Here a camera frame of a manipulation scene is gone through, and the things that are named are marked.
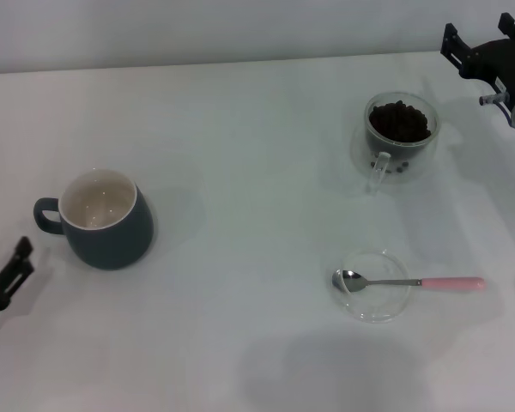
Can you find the dark teal ceramic mug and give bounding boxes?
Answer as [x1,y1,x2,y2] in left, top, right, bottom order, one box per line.
[33,168,155,271]

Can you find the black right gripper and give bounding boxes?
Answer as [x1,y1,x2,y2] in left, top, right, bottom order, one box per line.
[440,13,515,102]

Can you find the double-walled glass cup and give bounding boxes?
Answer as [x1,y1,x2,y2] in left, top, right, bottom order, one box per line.
[351,90,441,195]

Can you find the clear round glass dish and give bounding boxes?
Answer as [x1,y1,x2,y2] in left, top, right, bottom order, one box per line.
[330,248,413,324]

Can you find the pile of coffee beans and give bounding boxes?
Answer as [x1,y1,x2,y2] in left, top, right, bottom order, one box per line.
[367,100,433,143]

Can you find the pink-handled metal spoon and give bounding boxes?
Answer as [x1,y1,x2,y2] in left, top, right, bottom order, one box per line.
[331,269,486,294]

